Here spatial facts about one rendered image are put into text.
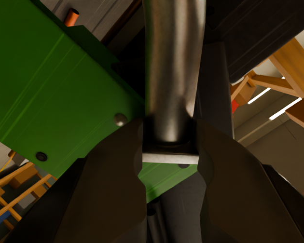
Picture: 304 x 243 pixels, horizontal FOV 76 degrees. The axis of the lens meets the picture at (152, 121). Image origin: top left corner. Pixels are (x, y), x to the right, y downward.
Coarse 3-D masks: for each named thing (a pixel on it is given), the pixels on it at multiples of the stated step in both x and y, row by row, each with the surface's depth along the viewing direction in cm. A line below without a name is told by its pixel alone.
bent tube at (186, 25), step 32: (160, 0) 8; (192, 0) 8; (160, 32) 9; (192, 32) 9; (160, 64) 9; (192, 64) 10; (160, 96) 10; (192, 96) 11; (160, 128) 11; (160, 160) 12; (192, 160) 11
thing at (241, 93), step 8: (248, 80) 380; (232, 88) 400; (240, 88) 350; (248, 88) 379; (232, 96) 335; (240, 96) 362; (248, 96) 370; (232, 104) 346; (240, 104) 372; (232, 112) 339
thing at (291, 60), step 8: (296, 40) 73; (280, 48) 75; (288, 48) 74; (296, 48) 74; (272, 56) 78; (280, 56) 76; (288, 56) 75; (296, 56) 75; (280, 64) 77; (288, 64) 76; (296, 64) 75; (280, 72) 84; (288, 72) 77; (296, 72) 76; (288, 80) 83; (296, 80) 77; (296, 88) 81
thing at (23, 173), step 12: (24, 168) 530; (0, 180) 464; (12, 180) 509; (24, 180) 517; (0, 192) 457; (24, 192) 487; (36, 192) 520; (12, 204) 450; (24, 204) 475; (0, 216) 428; (12, 228) 462
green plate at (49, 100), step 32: (0, 0) 11; (32, 0) 12; (0, 32) 12; (32, 32) 12; (64, 32) 12; (0, 64) 13; (32, 64) 13; (64, 64) 13; (96, 64) 13; (0, 96) 14; (32, 96) 14; (64, 96) 14; (96, 96) 14; (128, 96) 14; (0, 128) 16; (32, 128) 16; (64, 128) 16; (96, 128) 15; (32, 160) 17; (64, 160) 17; (160, 192) 19
